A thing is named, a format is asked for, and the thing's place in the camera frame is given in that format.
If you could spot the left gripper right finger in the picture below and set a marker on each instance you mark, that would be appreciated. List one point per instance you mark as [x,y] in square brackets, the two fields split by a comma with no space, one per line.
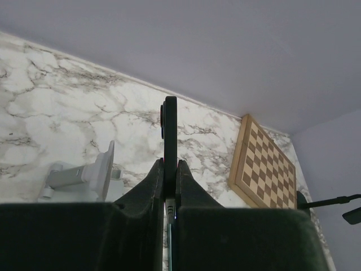
[209,236]

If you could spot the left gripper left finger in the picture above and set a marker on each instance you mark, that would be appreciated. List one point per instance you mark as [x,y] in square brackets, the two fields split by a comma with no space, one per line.
[123,235]

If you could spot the black phone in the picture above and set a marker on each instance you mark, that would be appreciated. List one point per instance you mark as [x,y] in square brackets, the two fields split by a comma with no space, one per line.
[353,217]
[169,135]

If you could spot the silver phone stand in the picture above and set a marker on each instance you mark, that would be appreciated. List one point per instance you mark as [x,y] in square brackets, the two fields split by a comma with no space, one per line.
[93,182]

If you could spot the black back round-base stand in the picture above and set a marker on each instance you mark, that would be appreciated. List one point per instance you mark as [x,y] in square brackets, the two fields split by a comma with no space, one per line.
[303,204]

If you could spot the wooden chessboard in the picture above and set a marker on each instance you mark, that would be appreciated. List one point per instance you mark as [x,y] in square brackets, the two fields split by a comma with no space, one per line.
[261,174]

